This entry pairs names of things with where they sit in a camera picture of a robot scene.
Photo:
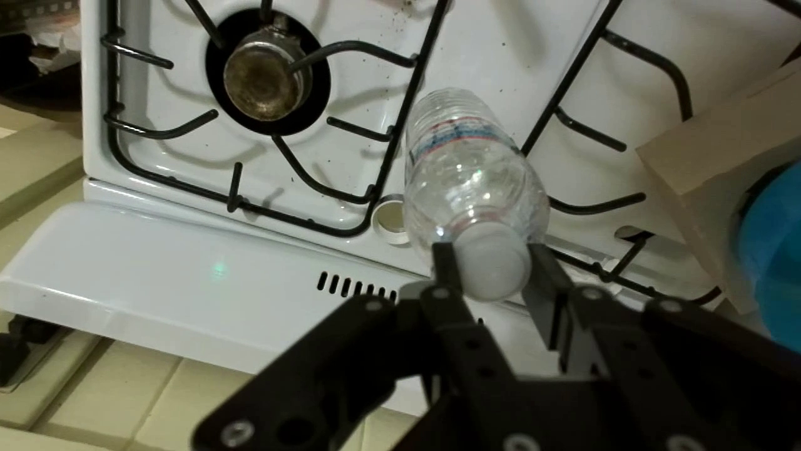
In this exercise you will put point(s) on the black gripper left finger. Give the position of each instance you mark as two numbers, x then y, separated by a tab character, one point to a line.
466	381

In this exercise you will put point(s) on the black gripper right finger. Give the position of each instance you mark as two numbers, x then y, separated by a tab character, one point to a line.
672	374

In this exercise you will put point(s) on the clear plastic water bottle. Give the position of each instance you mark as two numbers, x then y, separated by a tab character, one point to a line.
466	184

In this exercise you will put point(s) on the cardboard cup holder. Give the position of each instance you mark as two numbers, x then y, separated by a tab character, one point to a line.
703	168

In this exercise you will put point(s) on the white gas stove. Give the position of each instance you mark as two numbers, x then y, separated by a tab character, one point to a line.
184	282

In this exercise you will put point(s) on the black left stove grate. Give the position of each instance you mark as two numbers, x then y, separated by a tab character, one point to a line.
606	79

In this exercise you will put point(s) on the blue plastic bowl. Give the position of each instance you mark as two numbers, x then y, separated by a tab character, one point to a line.
768	251

